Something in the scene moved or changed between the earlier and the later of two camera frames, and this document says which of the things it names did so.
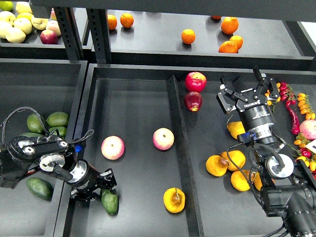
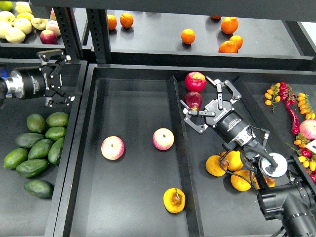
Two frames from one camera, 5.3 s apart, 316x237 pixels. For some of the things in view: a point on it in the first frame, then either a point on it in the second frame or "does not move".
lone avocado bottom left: (40, 188) does not move
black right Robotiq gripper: (257, 118) to (232, 125)
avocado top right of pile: (58, 119) does not move
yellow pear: (240, 181) does not move
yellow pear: (174, 200) does not move
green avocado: (110, 201) to (55, 150)
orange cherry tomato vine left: (270, 102) does not move
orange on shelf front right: (228, 47) does not move
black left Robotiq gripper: (85, 177) to (39, 81)
